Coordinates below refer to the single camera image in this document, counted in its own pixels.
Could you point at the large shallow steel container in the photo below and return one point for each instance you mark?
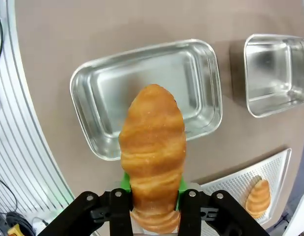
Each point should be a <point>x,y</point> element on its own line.
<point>100,98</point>

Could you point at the perforated aluminium baking tray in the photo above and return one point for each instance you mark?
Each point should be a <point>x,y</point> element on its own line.
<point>230,186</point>

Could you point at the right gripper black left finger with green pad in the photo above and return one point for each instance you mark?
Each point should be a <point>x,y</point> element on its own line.
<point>102,211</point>

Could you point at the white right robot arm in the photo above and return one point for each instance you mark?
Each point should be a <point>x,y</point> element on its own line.
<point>299,216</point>

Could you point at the small golden croissant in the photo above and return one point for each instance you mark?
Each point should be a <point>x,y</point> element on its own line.
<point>258,199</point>

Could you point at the long golden bread roll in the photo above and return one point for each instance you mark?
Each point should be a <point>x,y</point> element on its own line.
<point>151,147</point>

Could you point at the aluminium profile frame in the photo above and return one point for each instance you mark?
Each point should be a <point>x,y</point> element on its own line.
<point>21,147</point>

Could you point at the small deep steel container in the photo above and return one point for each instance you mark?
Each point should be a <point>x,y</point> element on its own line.
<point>269,73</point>

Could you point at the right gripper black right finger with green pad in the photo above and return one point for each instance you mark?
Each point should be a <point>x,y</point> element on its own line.
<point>205,211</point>

